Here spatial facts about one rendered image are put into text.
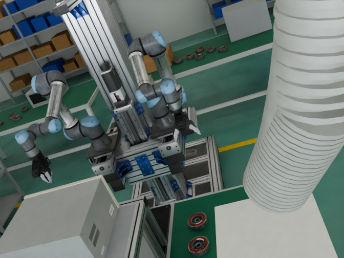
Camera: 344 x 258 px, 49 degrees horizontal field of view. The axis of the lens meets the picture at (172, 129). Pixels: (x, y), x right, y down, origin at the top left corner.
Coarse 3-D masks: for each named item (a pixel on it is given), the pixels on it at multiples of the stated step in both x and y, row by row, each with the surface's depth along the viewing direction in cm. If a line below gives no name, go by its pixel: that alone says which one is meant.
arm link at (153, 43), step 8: (152, 32) 232; (144, 40) 230; (152, 40) 229; (160, 40) 229; (144, 48) 230; (152, 48) 231; (160, 48) 232; (152, 56) 235; (160, 56) 236; (160, 64) 239; (168, 64) 242; (160, 72) 243; (168, 72) 243; (176, 88) 250; (184, 96) 252
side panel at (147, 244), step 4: (144, 228) 178; (144, 232) 176; (144, 236) 178; (148, 236) 180; (144, 240) 177; (148, 240) 179; (152, 240) 182; (144, 244) 175; (148, 244) 180; (152, 244) 181; (140, 248) 169; (144, 248) 174; (148, 248) 179; (152, 248) 181; (156, 248) 184; (140, 252) 168; (144, 252) 172; (148, 252) 177; (152, 252) 181; (156, 252) 183; (140, 256) 167; (144, 256) 171; (148, 256) 176; (152, 256) 180; (156, 256) 184; (160, 256) 187
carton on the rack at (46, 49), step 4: (44, 44) 827; (48, 44) 806; (52, 44) 814; (36, 48) 817; (40, 48) 806; (44, 48) 805; (48, 48) 804; (52, 48) 809; (36, 52) 811; (40, 52) 810; (44, 52) 810; (48, 52) 809; (52, 52) 808; (36, 56) 816; (40, 56) 815
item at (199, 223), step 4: (200, 212) 214; (192, 216) 215; (196, 216) 214; (200, 216) 213; (204, 216) 211; (188, 220) 212; (192, 220) 213; (196, 220) 212; (200, 220) 211; (204, 220) 208; (188, 224) 210; (192, 224) 209; (196, 224) 208; (200, 224) 207; (204, 224) 207; (192, 228) 209; (196, 228) 207; (200, 228) 207
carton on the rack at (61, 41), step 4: (60, 32) 821; (64, 32) 799; (68, 32) 800; (56, 36) 792; (60, 36) 790; (64, 36) 789; (68, 36) 795; (52, 40) 796; (56, 40) 795; (60, 40) 794; (64, 40) 793; (68, 40) 793; (56, 44) 799; (60, 44) 798; (64, 44) 798; (68, 44) 797; (72, 44) 804; (56, 48) 804; (60, 48) 803
